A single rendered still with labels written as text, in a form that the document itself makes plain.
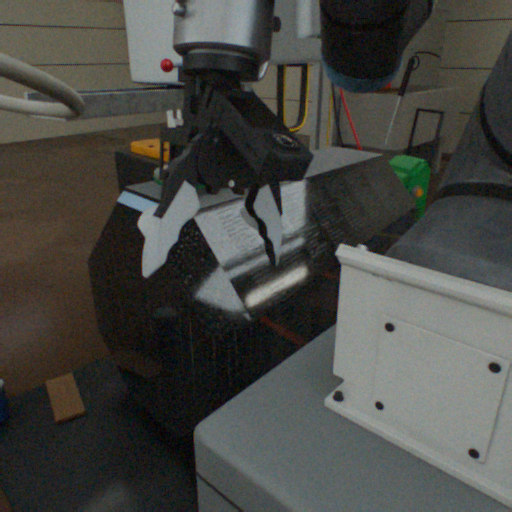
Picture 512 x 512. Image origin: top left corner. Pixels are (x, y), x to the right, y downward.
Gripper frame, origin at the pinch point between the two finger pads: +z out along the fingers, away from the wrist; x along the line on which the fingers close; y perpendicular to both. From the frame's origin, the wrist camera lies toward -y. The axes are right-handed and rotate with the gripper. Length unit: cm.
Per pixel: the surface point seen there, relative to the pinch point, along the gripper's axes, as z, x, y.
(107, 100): -21, -13, 68
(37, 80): -20.0, 7.2, 40.1
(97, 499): 89, -16, 82
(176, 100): -24, -34, 77
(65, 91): -19.5, 2.4, 43.7
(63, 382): 79, -22, 139
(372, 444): 15.7, -11.7, -11.8
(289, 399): 15.0, -9.2, -1.8
